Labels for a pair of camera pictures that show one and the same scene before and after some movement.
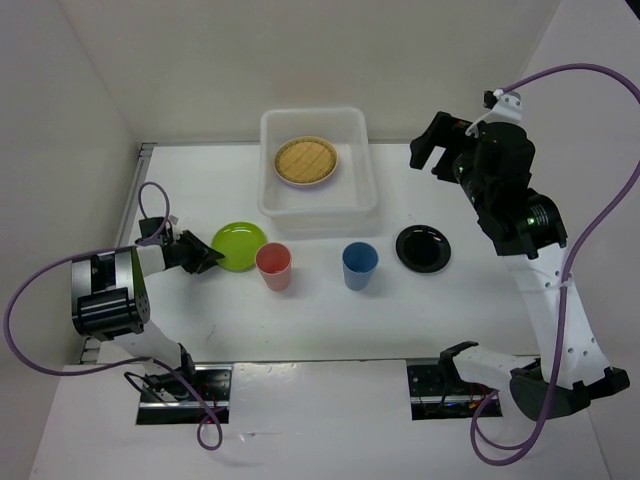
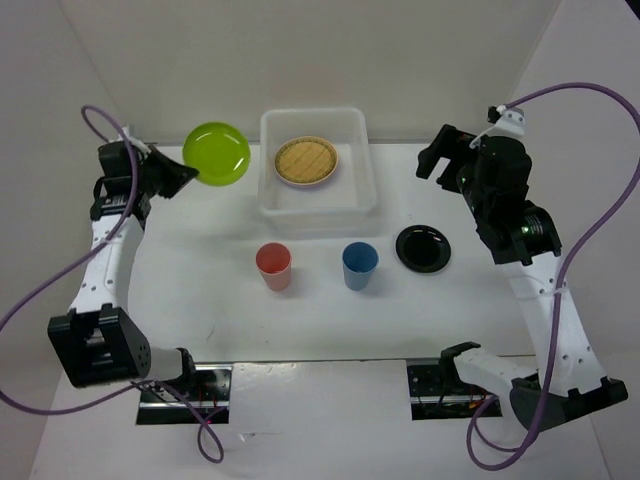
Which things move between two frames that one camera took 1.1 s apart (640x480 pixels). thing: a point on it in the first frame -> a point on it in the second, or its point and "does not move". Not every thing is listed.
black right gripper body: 464,170 does not move
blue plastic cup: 359,260 does not move
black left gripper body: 178,251 -> 147,179
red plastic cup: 273,261 does not move
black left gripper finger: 195,245 -> 169,168
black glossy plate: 423,248 does not move
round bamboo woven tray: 306,160 does not move
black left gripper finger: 196,263 -> 169,182
